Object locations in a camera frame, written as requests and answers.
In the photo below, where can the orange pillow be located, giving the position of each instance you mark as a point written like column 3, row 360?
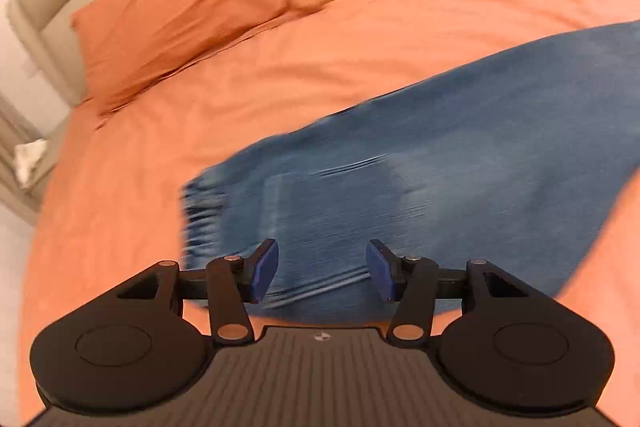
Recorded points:
column 185, row 2

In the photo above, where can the beige upholstered headboard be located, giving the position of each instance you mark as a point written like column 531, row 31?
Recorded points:
column 55, row 2

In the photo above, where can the orange bed sheet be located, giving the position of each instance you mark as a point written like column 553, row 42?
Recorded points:
column 280, row 72

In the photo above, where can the blue denim pants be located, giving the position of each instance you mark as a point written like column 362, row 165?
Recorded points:
column 425, row 167

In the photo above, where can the white crumpled cloth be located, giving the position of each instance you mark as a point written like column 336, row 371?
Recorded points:
column 30, row 159

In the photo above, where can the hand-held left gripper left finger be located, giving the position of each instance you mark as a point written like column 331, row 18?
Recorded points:
column 265, row 268

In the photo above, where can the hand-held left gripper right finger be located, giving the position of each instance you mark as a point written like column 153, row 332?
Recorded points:
column 380, row 269

